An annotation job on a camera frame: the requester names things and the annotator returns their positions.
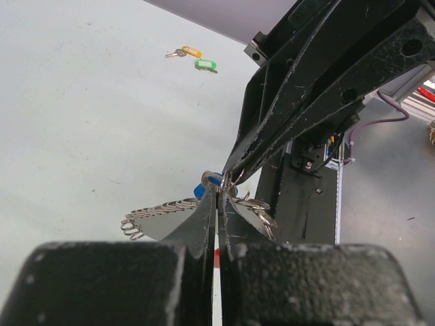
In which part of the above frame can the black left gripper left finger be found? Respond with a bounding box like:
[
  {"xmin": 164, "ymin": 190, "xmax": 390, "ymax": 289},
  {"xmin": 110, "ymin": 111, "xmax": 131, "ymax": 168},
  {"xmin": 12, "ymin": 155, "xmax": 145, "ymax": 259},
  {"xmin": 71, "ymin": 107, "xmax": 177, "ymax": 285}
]
[{"xmin": 1, "ymin": 190, "xmax": 216, "ymax": 325}]

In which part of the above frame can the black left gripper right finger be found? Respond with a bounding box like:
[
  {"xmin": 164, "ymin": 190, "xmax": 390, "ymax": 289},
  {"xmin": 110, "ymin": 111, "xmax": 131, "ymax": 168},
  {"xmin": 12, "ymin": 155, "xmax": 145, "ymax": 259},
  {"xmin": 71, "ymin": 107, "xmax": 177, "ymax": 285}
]
[{"xmin": 218, "ymin": 192, "xmax": 423, "ymax": 325}]

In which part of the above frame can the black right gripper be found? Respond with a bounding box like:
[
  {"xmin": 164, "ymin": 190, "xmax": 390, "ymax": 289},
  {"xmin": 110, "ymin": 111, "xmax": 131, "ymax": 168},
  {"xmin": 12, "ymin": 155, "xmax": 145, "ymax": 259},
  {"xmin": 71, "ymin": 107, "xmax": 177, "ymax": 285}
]
[{"xmin": 224, "ymin": 1, "xmax": 434, "ymax": 180}]

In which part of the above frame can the metal key organizer red handle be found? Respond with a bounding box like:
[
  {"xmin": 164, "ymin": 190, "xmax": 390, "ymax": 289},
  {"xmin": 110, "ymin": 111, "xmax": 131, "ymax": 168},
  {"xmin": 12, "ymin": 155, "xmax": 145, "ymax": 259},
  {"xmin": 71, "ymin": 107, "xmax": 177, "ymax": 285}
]
[{"xmin": 120, "ymin": 186, "xmax": 277, "ymax": 240}]

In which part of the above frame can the blue key tag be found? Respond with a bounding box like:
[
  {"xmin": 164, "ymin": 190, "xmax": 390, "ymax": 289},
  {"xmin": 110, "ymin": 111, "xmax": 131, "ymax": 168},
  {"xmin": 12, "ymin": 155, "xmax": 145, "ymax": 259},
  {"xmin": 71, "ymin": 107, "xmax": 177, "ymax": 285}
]
[{"xmin": 193, "ymin": 170, "xmax": 223, "ymax": 198}]

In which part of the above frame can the green key tag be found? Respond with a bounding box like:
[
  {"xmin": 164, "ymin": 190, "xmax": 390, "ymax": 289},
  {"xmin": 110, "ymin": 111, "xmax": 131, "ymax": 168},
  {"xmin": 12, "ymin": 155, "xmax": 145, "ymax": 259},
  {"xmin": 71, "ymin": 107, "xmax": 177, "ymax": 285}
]
[{"xmin": 194, "ymin": 58, "xmax": 218, "ymax": 74}]

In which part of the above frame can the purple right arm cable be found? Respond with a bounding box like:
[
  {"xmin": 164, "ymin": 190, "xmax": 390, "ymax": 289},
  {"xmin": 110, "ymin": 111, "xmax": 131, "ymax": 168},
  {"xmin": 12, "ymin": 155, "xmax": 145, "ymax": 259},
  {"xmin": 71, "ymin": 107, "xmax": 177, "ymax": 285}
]
[{"xmin": 341, "ymin": 88, "xmax": 410, "ymax": 166}]

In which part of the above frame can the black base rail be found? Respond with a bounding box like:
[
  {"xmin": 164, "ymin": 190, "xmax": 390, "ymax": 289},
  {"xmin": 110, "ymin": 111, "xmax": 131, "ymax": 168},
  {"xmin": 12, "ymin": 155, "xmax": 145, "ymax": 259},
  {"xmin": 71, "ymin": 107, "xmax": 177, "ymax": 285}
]
[{"xmin": 255, "ymin": 135, "xmax": 343, "ymax": 245}]

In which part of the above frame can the white slotted cable duct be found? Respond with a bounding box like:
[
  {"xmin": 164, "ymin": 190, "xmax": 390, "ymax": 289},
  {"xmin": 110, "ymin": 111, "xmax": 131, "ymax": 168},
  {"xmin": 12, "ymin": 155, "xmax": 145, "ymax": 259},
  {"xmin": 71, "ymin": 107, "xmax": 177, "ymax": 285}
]
[{"xmin": 335, "ymin": 142, "xmax": 345, "ymax": 245}]

